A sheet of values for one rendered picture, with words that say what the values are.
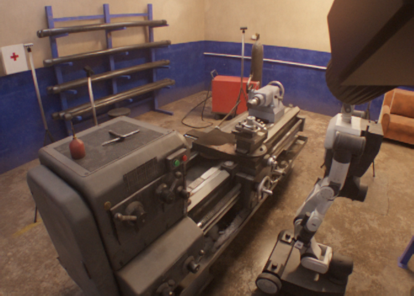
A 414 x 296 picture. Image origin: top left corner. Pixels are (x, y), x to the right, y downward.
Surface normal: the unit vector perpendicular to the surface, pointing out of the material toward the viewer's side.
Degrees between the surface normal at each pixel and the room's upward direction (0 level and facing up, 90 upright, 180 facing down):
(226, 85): 90
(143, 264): 32
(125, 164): 45
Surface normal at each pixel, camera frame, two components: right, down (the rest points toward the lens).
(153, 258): 0.43, -0.63
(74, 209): 0.59, -0.44
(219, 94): -0.26, 0.42
